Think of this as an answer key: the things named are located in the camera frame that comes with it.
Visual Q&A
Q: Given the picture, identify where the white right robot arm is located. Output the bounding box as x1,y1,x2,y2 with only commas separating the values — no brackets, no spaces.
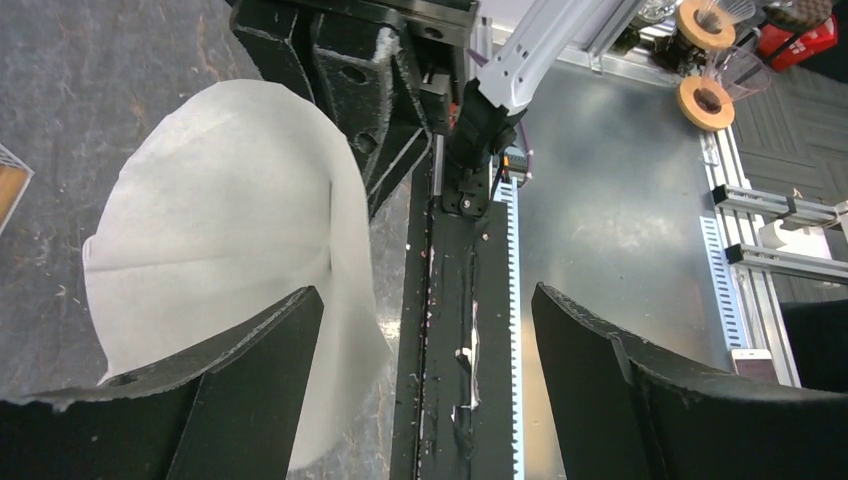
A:
230,1,639,217

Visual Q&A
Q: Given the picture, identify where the single white paper filter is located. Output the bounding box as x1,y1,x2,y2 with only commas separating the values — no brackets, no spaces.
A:
83,79,389,470

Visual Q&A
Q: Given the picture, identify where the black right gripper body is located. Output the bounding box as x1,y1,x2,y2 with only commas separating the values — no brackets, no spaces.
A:
294,1,479,133

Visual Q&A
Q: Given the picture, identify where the white wire shelf rack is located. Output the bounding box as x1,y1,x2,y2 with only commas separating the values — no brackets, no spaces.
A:
0,145,34,231

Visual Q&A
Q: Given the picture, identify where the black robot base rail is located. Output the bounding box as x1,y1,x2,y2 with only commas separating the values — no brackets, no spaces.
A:
390,162,525,479

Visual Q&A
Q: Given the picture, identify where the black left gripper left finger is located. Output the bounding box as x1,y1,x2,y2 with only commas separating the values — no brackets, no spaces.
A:
1,287,324,479

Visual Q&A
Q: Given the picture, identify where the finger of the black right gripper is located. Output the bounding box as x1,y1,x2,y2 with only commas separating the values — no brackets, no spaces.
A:
313,29,432,217
230,0,315,100

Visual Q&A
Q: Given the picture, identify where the spare wooden ring near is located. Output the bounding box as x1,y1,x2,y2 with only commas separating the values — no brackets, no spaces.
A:
675,74,737,132

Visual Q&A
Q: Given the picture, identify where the spare wooden ring far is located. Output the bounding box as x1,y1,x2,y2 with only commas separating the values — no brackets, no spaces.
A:
675,0,738,53

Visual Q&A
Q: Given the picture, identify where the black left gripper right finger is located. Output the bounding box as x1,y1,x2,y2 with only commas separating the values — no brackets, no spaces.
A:
531,283,847,479

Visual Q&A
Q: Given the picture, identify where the spare wooden ring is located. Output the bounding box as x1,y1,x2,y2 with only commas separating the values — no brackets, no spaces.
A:
675,0,738,53
675,74,737,132

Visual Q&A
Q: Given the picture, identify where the smartphone on floor edge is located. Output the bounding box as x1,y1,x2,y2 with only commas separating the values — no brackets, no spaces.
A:
730,348,779,384

